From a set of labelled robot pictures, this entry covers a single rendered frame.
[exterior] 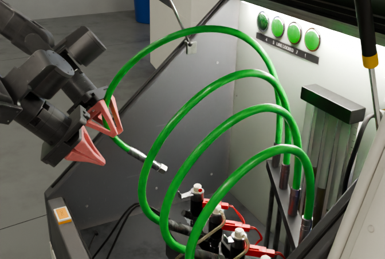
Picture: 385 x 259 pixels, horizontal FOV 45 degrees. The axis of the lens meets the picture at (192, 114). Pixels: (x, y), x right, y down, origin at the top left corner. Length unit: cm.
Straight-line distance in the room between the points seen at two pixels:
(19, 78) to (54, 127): 10
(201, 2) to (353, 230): 317
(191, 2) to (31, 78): 300
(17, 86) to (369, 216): 54
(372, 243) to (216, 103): 75
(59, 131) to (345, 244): 47
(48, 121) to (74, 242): 37
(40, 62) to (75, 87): 24
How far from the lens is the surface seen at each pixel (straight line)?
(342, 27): 92
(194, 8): 370
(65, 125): 80
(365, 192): 65
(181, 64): 120
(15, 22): 99
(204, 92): 77
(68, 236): 110
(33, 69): 75
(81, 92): 96
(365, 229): 65
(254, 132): 125
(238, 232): 85
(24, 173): 325
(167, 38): 91
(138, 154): 100
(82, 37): 98
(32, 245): 263
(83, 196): 126
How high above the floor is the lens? 163
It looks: 24 degrees down
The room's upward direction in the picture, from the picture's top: 2 degrees clockwise
